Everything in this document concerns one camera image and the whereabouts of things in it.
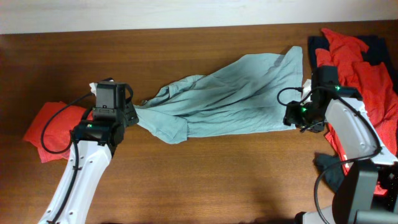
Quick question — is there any light grey t-shirt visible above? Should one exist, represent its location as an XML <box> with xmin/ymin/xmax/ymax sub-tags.
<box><xmin>136</xmin><ymin>46</ymin><xmax>303</xmax><ymax>144</ymax></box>

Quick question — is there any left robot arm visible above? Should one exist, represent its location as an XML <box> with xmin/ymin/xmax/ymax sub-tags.
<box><xmin>40</xmin><ymin>79</ymin><xmax>139</xmax><ymax>223</ymax></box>

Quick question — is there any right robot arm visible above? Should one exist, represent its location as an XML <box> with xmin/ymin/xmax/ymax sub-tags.
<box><xmin>283</xmin><ymin>66</ymin><xmax>397</xmax><ymax>224</ymax></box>

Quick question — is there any red printed t-shirt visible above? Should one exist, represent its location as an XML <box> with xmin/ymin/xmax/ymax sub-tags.
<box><xmin>314</xmin><ymin>27</ymin><xmax>398</xmax><ymax>197</ymax></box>

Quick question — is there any folded red cloth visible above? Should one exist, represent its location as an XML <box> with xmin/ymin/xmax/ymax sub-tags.
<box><xmin>23</xmin><ymin>102</ymin><xmax>86</xmax><ymax>163</ymax></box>

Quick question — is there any dark navy garment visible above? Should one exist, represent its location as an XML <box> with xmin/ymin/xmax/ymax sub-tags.
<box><xmin>307</xmin><ymin>34</ymin><xmax>398</xmax><ymax>195</ymax></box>

